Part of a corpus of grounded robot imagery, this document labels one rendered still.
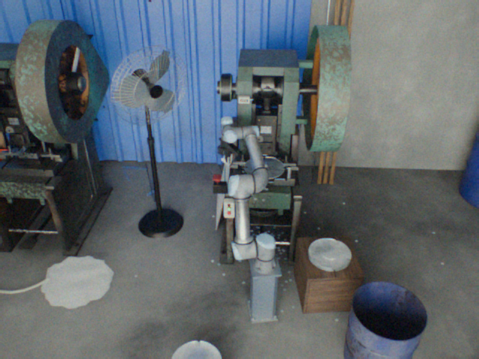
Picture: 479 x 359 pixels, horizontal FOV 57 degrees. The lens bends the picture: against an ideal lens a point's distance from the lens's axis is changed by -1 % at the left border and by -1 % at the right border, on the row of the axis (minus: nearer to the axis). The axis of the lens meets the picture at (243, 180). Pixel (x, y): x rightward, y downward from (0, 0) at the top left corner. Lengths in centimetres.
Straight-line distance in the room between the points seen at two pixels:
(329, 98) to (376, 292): 122
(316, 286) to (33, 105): 211
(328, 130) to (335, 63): 39
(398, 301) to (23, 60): 268
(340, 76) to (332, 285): 134
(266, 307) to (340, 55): 167
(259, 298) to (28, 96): 190
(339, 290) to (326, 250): 27
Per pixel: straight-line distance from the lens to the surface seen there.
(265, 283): 287
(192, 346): 274
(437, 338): 333
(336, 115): 266
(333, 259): 306
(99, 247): 380
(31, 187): 358
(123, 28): 419
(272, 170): 312
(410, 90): 448
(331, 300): 315
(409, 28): 426
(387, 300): 297
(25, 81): 295
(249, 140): 272
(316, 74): 330
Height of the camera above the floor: 249
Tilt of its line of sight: 35 degrees down
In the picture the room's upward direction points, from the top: 1 degrees clockwise
